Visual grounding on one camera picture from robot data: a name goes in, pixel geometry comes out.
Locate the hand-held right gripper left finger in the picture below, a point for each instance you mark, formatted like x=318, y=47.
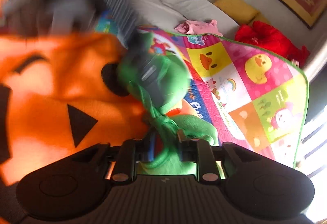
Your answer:
x=143, y=148

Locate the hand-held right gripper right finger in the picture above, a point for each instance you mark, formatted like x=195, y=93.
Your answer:
x=187, y=150

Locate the orange pumpkin costume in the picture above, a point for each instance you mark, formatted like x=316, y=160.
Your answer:
x=63, y=81

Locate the person's left forearm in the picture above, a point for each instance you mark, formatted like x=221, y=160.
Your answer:
x=63, y=9

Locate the pink garment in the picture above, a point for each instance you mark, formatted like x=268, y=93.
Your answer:
x=196, y=27

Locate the grey striped cushion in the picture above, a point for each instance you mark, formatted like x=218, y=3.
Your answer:
x=122, y=7

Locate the colourful cartoon printed blanket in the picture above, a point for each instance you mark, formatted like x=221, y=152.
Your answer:
x=255, y=91

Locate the yellow pillow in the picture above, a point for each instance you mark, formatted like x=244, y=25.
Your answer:
x=236, y=7
x=261, y=19

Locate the red garment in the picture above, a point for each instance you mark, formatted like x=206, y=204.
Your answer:
x=268, y=37

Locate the white window grille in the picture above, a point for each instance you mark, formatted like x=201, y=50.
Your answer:
x=315, y=142

